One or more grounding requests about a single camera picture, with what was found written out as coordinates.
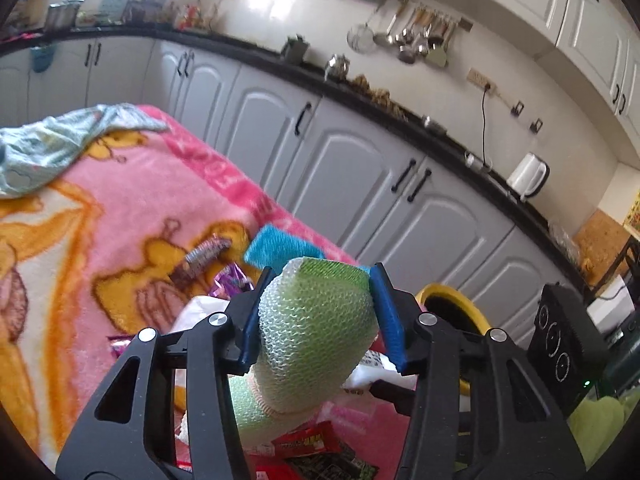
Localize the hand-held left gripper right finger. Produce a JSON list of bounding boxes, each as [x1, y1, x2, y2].
[[369, 261, 586, 480]]

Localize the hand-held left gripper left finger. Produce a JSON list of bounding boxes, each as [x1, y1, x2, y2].
[[55, 266, 278, 480]]

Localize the yellow trash bin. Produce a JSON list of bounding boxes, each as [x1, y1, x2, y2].
[[415, 282, 493, 436]]

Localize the striped brown snack wrapper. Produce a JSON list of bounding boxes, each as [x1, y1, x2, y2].
[[169, 237, 233, 290]]

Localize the white plastic bag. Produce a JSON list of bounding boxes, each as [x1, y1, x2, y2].
[[170, 295, 238, 448]]

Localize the white printed wrapper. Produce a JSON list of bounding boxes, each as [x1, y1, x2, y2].
[[342, 350, 408, 396]]

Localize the purple snack wrapper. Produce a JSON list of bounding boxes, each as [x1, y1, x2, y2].
[[210, 264, 256, 301]]

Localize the person's green clothing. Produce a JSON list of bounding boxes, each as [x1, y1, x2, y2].
[[567, 395, 638, 466]]

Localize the blue sponge cloth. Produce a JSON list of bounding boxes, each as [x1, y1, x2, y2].
[[244, 225, 326, 272]]

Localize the wooden board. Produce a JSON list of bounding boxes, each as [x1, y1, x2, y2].
[[572, 210, 636, 281]]

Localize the small red snack wrapper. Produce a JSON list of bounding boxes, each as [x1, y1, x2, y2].
[[107, 334, 138, 361]]

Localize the black green snack wrapper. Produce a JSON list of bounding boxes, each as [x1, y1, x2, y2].
[[285, 442, 381, 480]]

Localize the row of white cabinet doors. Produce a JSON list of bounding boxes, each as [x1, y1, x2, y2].
[[0, 37, 586, 356]]

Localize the black kitchen countertop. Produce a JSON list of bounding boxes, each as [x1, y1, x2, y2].
[[0, 25, 591, 291]]

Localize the white electric kettle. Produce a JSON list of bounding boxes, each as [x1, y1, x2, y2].
[[506, 152, 551, 202]]

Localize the pink printed blanket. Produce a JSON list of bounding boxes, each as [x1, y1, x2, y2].
[[0, 105, 416, 480]]

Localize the pile of brown dried food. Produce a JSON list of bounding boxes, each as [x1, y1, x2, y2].
[[350, 74, 418, 121]]

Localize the beige power strip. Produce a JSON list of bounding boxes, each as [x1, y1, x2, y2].
[[467, 69, 499, 95]]

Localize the steel teapot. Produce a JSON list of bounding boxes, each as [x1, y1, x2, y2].
[[325, 53, 351, 81]]

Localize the hanging steel kitchen utensils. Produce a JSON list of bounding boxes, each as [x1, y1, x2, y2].
[[372, 2, 463, 68]]

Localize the dark lidded container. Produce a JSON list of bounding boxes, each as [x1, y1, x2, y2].
[[281, 35, 311, 63]]

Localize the light teal cloth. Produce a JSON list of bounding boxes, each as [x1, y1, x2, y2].
[[0, 103, 171, 198]]

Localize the red condiment bottles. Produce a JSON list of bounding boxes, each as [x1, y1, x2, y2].
[[175, 2, 221, 33]]

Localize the blue hanging basket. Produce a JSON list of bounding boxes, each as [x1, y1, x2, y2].
[[29, 45, 57, 73]]

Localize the steel pot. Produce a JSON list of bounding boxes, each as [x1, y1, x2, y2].
[[46, 0, 83, 28]]

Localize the black chair frame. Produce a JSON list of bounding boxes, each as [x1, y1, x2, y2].
[[587, 237, 640, 306]]

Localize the black power cable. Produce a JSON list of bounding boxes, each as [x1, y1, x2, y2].
[[480, 87, 493, 171]]

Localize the round wire strainer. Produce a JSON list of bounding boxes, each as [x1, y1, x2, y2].
[[346, 7, 388, 55]]

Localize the white wall cabinets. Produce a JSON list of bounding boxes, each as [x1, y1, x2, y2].
[[385, 0, 640, 118]]

